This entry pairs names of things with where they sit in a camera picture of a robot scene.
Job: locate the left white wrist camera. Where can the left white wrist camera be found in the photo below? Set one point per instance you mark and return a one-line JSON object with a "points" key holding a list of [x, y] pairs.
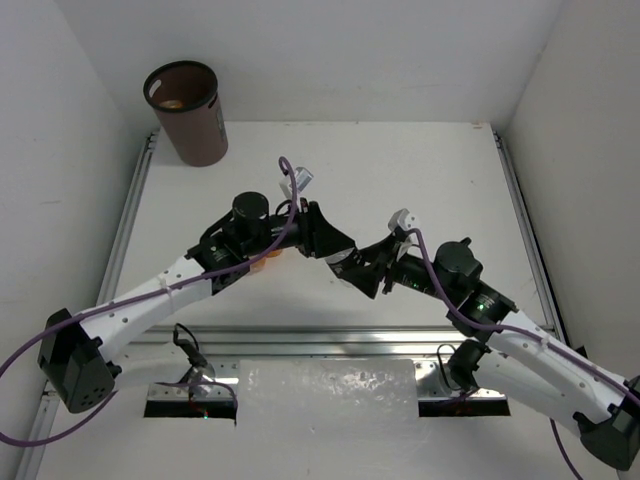
{"points": [[301, 179]]}

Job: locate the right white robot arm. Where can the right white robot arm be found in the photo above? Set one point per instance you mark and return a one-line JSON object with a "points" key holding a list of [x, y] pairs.
{"points": [[504, 349]]}

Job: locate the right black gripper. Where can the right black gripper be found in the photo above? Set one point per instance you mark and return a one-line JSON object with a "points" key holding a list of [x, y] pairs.
{"points": [[367, 278]]}

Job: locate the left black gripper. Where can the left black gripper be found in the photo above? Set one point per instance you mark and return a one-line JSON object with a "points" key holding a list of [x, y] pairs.
{"points": [[306, 228]]}

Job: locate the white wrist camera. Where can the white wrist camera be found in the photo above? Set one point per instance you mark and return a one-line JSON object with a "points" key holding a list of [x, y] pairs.
{"points": [[402, 223], [301, 179]]}

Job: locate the brown plastic waste bin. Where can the brown plastic waste bin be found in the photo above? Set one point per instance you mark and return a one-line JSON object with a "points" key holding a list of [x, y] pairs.
{"points": [[197, 131]]}

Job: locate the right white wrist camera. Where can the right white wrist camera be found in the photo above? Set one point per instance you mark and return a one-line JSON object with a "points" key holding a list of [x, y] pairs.
{"points": [[402, 223]]}

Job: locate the aluminium front rail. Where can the aluminium front rail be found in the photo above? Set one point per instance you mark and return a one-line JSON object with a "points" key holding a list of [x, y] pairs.
{"points": [[324, 342]]}

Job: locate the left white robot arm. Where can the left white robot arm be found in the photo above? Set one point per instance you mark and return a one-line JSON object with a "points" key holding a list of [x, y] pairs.
{"points": [[79, 352]]}

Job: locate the clear bottle black label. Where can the clear bottle black label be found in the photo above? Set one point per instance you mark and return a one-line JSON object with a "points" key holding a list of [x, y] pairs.
{"points": [[343, 262]]}

